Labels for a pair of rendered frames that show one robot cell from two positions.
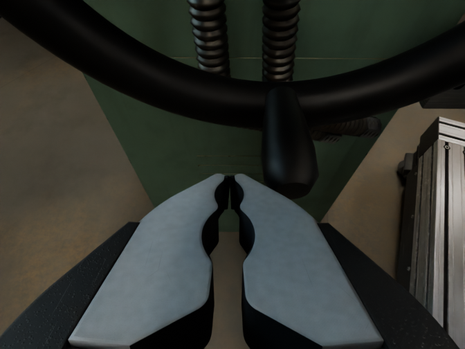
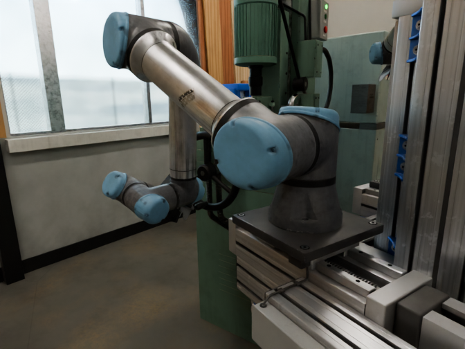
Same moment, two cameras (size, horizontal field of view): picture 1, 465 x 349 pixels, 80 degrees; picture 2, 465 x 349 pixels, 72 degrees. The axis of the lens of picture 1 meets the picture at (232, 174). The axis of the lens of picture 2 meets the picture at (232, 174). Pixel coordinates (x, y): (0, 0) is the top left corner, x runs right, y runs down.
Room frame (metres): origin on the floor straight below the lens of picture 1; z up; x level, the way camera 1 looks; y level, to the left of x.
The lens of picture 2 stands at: (-0.74, -0.74, 1.07)
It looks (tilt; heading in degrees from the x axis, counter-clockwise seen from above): 14 degrees down; 35
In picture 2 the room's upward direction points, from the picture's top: 1 degrees counter-clockwise
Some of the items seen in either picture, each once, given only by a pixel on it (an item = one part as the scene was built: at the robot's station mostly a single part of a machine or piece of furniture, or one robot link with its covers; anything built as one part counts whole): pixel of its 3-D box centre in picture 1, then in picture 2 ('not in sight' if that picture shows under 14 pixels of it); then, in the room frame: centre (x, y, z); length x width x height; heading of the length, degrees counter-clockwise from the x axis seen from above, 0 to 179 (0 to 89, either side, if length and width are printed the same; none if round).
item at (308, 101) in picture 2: not in sight; (306, 107); (0.65, -0.18, 1.02); 0.09 x 0.07 x 0.12; 90
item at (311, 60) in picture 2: not in sight; (310, 59); (0.68, -0.18, 1.22); 0.09 x 0.08 x 0.15; 0
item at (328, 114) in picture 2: not in sight; (305, 140); (-0.14, -0.50, 0.98); 0.13 x 0.12 x 0.14; 172
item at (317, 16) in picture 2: not in sight; (318, 21); (0.79, -0.16, 1.40); 0.10 x 0.06 x 0.16; 0
